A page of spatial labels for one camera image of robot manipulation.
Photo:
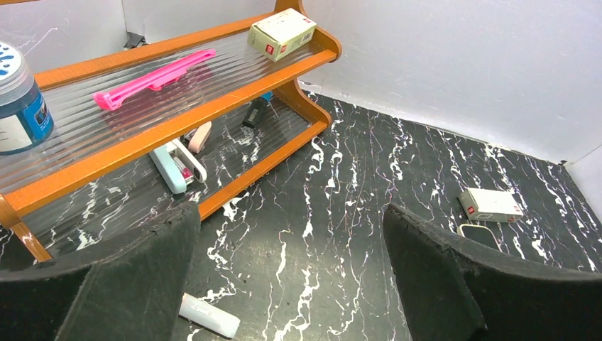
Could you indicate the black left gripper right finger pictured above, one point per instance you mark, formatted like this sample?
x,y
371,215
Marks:
x,y
453,288

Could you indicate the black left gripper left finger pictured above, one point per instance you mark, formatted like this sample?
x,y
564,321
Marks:
x,y
128,287

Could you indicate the phone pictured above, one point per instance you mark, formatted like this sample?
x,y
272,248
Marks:
x,y
478,233

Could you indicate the white tube on table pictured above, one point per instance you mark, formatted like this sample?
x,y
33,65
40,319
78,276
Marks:
x,y
209,316

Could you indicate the white box on table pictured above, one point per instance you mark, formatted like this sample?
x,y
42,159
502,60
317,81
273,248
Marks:
x,y
490,205

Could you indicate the light blue white stapler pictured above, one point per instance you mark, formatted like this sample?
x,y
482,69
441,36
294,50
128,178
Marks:
x,y
177,165

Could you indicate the orange wooden shelf rack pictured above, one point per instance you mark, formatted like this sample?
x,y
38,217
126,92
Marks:
x,y
89,143

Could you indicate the small pink beige item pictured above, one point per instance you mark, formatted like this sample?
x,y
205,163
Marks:
x,y
196,139

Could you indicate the pink plastic tool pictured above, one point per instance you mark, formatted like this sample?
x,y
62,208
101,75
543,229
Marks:
x,y
155,80

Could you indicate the blue jar with lid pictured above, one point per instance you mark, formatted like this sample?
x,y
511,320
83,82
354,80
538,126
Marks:
x,y
26,121

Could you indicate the small black blue item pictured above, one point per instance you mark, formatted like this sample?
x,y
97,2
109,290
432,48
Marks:
x,y
256,110

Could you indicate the cream cardboard box on shelf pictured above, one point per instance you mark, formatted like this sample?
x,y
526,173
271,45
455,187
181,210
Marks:
x,y
280,34

